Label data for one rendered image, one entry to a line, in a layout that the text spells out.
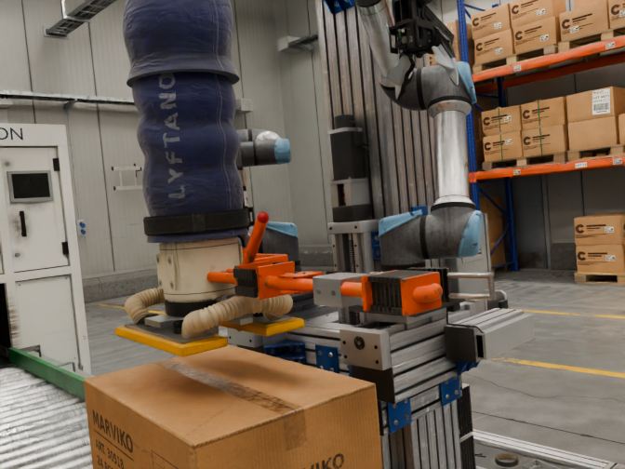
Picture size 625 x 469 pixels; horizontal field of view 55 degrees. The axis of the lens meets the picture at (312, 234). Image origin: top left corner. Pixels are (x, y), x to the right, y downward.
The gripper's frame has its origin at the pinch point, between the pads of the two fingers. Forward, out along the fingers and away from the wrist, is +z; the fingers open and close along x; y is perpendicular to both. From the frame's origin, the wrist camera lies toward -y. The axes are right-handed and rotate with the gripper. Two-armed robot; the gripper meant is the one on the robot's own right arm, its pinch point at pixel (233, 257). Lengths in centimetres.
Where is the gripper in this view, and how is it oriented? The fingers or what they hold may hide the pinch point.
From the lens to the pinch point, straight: 172.2
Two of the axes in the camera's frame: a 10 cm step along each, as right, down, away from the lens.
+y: 6.3, -0.2, -7.8
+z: 0.9, 9.9, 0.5
